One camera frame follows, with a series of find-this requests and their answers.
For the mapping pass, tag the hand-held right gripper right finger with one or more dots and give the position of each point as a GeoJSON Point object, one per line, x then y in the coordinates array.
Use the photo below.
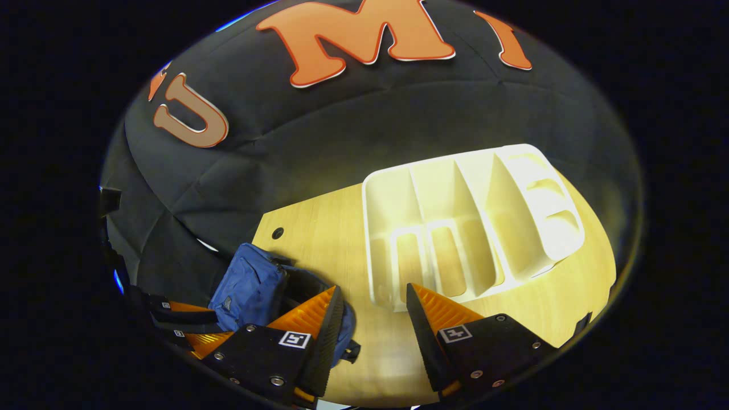
{"type": "Point", "coordinates": [421, 336]}

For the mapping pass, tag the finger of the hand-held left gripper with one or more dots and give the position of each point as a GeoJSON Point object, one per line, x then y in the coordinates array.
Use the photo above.
{"type": "Point", "coordinates": [182, 319]}
{"type": "Point", "coordinates": [205, 341]}

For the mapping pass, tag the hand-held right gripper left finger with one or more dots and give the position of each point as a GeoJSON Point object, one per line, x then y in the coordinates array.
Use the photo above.
{"type": "Point", "coordinates": [330, 341]}

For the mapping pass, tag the blue schoolbag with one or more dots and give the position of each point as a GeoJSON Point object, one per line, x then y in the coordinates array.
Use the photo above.
{"type": "Point", "coordinates": [245, 285]}

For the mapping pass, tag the white bookshelf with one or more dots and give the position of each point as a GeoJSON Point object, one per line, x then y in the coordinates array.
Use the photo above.
{"type": "Point", "coordinates": [444, 193]}

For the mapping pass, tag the black backdrop cloth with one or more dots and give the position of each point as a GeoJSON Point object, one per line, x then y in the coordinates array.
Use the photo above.
{"type": "Point", "coordinates": [342, 125]}

